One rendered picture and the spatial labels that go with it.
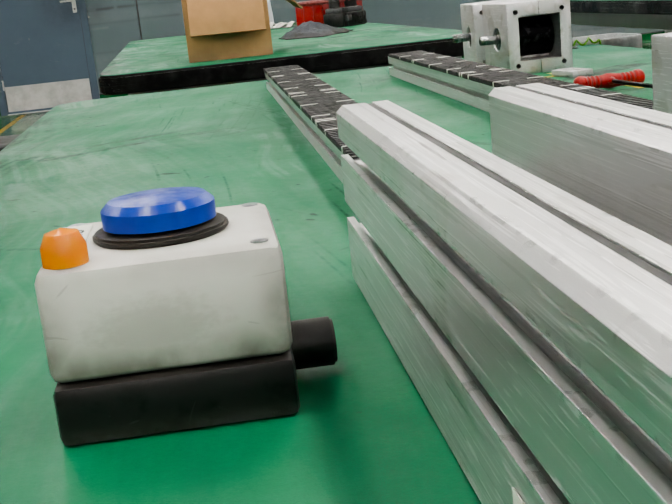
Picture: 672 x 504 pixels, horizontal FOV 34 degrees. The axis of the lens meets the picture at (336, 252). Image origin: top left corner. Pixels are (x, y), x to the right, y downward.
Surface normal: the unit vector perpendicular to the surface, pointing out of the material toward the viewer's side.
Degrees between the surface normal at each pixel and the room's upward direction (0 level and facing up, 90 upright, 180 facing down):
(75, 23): 90
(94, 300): 90
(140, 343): 90
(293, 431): 0
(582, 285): 45
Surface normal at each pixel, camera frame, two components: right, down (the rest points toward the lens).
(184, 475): -0.10, -0.97
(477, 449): -0.99, 0.13
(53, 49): 0.14, 0.22
